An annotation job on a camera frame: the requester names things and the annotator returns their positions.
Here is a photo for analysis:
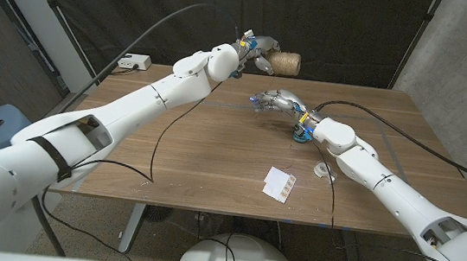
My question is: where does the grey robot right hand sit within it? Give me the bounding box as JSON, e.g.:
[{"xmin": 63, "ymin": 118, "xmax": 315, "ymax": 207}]
[{"xmin": 245, "ymin": 86, "xmax": 323, "ymax": 136}]

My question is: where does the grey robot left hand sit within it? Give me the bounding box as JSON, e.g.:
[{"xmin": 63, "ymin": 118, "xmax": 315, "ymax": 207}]
[{"xmin": 227, "ymin": 28, "xmax": 283, "ymax": 84}]

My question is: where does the brown jute twine spool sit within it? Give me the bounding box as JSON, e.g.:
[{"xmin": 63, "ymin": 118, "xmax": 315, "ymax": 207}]
[{"xmin": 264, "ymin": 49, "xmax": 304, "ymax": 79}]

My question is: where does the jute twine strand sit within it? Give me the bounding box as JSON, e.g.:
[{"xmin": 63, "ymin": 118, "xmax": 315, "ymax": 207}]
[{"xmin": 255, "ymin": 72, "xmax": 305, "ymax": 174}]

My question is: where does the clear tape roll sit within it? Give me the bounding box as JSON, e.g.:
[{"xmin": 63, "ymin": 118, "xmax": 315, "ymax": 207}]
[{"xmin": 312, "ymin": 160, "xmax": 339, "ymax": 186}]

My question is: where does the white sticker sheet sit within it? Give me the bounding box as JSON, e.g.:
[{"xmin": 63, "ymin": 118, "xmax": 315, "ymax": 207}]
[{"xmin": 261, "ymin": 165, "xmax": 299, "ymax": 206}]

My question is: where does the black backdrop curtain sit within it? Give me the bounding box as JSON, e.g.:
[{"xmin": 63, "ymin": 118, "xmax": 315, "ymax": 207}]
[{"xmin": 13, "ymin": 0, "xmax": 444, "ymax": 118}]

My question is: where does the white power box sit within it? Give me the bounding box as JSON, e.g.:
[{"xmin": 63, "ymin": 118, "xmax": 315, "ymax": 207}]
[{"xmin": 115, "ymin": 51, "xmax": 154, "ymax": 73}]

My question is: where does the black backdrop stand pole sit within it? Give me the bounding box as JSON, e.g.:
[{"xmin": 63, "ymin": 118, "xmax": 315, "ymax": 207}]
[
  {"xmin": 3, "ymin": 0, "xmax": 110, "ymax": 87},
  {"xmin": 387, "ymin": 0, "xmax": 444, "ymax": 95}
]

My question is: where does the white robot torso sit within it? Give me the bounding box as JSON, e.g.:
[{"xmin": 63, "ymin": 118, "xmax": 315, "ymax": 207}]
[{"xmin": 176, "ymin": 227, "xmax": 304, "ymax": 261}]

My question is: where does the grey metal table leg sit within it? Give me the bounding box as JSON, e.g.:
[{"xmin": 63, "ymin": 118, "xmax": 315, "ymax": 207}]
[
  {"xmin": 118, "ymin": 201, "xmax": 148, "ymax": 256},
  {"xmin": 336, "ymin": 228, "xmax": 370, "ymax": 261}
]

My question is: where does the black ribbed round object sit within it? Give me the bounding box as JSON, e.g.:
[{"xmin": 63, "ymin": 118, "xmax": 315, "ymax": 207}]
[{"xmin": 143, "ymin": 204, "xmax": 175, "ymax": 226}]

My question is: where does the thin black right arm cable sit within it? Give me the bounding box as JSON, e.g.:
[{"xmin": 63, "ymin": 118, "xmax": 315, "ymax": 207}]
[{"xmin": 304, "ymin": 141, "xmax": 344, "ymax": 229}]

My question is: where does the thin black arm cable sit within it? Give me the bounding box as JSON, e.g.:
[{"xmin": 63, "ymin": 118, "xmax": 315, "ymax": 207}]
[
  {"xmin": 304, "ymin": 141, "xmax": 344, "ymax": 229},
  {"xmin": 32, "ymin": 63, "xmax": 225, "ymax": 261}
]

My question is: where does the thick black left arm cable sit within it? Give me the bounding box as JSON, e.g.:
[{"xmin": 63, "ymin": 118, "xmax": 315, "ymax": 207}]
[{"xmin": 57, "ymin": 0, "xmax": 243, "ymax": 131}]

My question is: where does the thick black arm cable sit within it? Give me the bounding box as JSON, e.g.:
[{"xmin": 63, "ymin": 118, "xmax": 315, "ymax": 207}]
[
  {"xmin": 57, "ymin": 0, "xmax": 243, "ymax": 131},
  {"xmin": 306, "ymin": 98, "xmax": 467, "ymax": 195}
]

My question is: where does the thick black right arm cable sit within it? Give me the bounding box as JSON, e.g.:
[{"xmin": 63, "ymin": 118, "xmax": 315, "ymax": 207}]
[{"xmin": 306, "ymin": 98, "xmax": 467, "ymax": 195}]

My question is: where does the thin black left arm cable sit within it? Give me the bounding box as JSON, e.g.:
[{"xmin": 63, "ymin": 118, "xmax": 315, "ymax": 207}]
[{"xmin": 32, "ymin": 63, "xmax": 225, "ymax": 261}]

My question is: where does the black torso cable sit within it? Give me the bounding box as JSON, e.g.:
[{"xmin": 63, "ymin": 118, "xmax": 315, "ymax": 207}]
[{"xmin": 201, "ymin": 230, "xmax": 241, "ymax": 261}]

